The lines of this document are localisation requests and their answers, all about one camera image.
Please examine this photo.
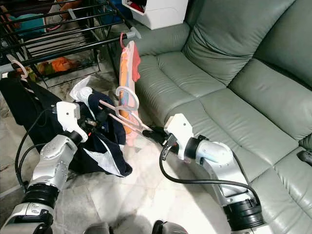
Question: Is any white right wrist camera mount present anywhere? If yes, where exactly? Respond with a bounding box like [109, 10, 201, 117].
[163, 113, 194, 160]

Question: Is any orange cloth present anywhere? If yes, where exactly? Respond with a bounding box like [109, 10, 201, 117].
[46, 56, 81, 74]

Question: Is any black metal drying rack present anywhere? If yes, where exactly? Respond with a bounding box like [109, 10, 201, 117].
[0, 0, 142, 91]

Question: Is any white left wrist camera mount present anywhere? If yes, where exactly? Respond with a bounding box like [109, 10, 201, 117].
[56, 101, 88, 143]

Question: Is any grey robot leg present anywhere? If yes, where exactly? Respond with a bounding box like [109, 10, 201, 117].
[88, 222, 117, 234]
[151, 220, 193, 234]

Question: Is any grey robot right leg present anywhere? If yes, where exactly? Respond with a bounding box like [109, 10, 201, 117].
[151, 220, 193, 234]

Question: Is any black t-shirt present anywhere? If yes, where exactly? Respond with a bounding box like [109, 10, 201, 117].
[0, 77, 74, 171]

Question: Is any teal cloth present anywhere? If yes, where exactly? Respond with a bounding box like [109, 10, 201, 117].
[12, 14, 47, 35]

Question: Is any white storage box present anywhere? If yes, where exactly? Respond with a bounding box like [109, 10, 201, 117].
[122, 0, 190, 30]

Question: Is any pink cartoon print garment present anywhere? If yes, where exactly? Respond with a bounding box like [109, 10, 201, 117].
[119, 40, 142, 147]

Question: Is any grey robot left leg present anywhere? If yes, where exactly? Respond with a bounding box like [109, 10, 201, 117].
[88, 222, 117, 234]

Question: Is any small black remote control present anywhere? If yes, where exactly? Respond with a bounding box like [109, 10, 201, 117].
[297, 149, 312, 165]

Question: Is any navy garment with white lining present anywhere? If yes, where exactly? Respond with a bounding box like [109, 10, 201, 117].
[68, 76, 133, 177]

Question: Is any grey green leather sofa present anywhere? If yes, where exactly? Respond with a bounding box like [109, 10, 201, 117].
[127, 0, 312, 234]

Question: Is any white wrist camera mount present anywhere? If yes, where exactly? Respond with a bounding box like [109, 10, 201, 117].
[163, 113, 194, 160]
[56, 101, 88, 143]

